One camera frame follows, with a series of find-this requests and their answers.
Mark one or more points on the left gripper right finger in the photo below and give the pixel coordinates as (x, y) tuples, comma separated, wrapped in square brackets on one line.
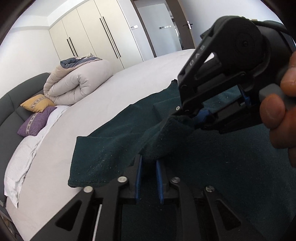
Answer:
[(163, 183)]

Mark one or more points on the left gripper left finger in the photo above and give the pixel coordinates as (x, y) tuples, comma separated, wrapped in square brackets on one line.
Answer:
[(130, 193)]

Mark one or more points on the dark green knit sweater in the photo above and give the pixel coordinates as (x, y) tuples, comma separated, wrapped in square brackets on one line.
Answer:
[(255, 178)]

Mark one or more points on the person right hand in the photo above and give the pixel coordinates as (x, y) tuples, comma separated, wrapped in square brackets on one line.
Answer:
[(280, 121)]

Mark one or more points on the dark brown door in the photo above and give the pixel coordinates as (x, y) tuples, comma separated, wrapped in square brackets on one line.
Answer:
[(165, 25)]

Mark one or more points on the white bed mattress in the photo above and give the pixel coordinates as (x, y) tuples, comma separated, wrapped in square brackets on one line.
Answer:
[(45, 188)]

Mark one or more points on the white pillow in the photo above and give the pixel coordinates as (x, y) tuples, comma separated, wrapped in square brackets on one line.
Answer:
[(23, 156)]

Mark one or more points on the purple patterned cushion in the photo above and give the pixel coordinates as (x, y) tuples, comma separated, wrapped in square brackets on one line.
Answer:
[(37, 121)]

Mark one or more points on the rolled beige duvet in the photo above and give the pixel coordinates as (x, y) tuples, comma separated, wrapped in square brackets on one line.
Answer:
[(75, 78)]

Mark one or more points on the yellow patterned cushion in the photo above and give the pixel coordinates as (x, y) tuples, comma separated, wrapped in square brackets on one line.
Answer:
[(37, 104)]

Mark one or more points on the dark grey headboard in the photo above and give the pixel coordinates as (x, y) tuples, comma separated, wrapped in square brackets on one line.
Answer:
[(13, 116)]

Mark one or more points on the cream wardrobe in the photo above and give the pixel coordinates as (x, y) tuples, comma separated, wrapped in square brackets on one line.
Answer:
[(98, 28)]

